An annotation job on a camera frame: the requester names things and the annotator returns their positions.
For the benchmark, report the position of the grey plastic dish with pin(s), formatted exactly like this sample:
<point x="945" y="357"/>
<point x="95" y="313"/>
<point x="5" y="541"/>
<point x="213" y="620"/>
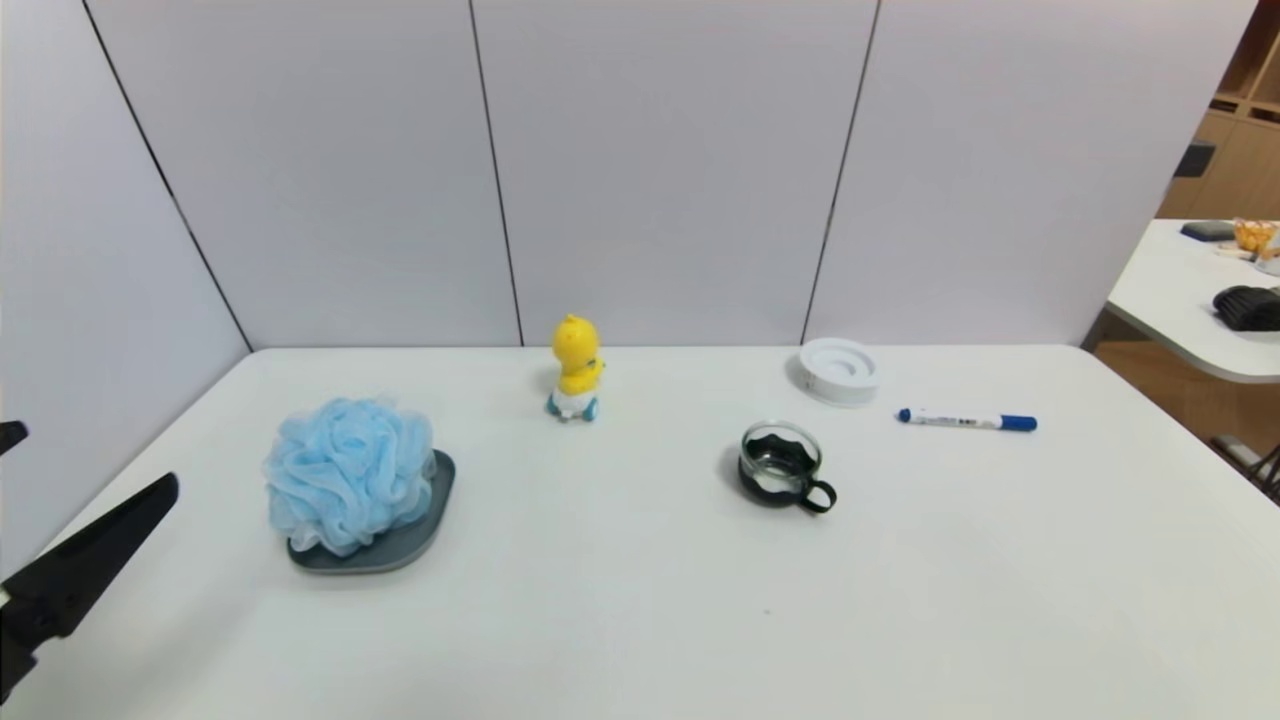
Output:
<point x="405" y="548"/>

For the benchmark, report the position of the white side table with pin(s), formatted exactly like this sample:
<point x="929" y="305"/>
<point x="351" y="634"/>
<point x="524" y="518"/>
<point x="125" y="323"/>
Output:
<point x="1170" y="290"/>

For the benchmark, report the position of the dark grey flat object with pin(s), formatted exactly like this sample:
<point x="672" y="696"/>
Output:
<point x="1206" y="231"/>

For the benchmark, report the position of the dark chair base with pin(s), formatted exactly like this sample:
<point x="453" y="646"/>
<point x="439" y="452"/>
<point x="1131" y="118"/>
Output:
<point x="1250" y="462"/>

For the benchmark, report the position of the wooden shelf unit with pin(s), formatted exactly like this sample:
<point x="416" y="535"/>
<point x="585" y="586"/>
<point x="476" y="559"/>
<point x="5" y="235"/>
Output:
<point x="1235" y="170"/>

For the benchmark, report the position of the blue capped whiteboard marker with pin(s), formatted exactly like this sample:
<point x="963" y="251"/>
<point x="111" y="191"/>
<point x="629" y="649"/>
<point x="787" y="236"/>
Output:
<point x="1015" y="423"/>

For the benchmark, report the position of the black ribbed object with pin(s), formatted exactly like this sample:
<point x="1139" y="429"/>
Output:
<point x="1248" y="309"/>

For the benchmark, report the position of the white round tape roll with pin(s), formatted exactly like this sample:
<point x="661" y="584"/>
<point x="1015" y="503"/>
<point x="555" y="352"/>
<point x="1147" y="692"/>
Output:
<point x="838" y="375"/>

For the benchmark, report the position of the yellow duck toy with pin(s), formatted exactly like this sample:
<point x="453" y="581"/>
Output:
<point x="577" y="352"/>

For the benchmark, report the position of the light blue bath loofah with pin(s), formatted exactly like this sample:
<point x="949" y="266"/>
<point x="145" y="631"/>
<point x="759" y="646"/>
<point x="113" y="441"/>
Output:
<point x="345" y="470"/>

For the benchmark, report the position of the glass cup with black holder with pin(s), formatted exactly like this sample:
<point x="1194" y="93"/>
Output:
<point x="760" y="490"/>

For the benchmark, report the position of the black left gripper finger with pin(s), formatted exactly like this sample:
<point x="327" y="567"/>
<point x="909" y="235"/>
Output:
<point x="10" y="436"/>
<point x="70" y="570"/>

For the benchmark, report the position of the orange item in clear container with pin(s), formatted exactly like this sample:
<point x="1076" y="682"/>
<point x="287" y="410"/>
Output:
<point x="1253" y="236"/>

